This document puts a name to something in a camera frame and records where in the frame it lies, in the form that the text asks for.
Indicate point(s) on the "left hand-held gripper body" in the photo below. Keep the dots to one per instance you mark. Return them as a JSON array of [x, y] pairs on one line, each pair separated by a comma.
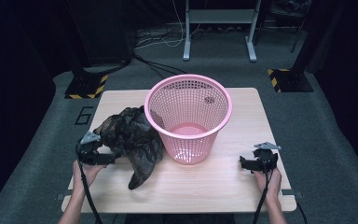
[[90, 152]]

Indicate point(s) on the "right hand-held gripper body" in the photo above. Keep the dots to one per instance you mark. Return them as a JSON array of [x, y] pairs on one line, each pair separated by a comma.
[[265, 160]]

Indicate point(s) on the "dark brown plastic trash bag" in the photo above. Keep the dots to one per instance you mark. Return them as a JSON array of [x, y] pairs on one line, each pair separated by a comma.
[[133, 140]]

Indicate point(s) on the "pink plastic mesh basket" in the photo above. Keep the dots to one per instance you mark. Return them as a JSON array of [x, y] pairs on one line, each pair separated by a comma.
[[188, 146]]

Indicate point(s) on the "person's left hand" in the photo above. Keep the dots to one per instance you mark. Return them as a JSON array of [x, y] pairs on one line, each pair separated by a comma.
[[82, 177]]

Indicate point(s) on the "person's right hand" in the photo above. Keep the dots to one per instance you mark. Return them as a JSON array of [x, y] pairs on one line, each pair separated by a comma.
[[273, 185]]

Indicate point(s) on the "black hazard-striped stand base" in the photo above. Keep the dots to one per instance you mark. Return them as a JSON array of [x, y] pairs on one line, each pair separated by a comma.
[[292, 81], [84, 84]]

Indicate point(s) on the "white metal stand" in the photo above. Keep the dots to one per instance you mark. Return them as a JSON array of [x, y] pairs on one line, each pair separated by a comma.
[[220, 15]]

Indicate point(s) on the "grey metal table bracket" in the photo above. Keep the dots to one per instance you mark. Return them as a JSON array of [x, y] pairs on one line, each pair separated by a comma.
[[293, 194], [62, 196]]

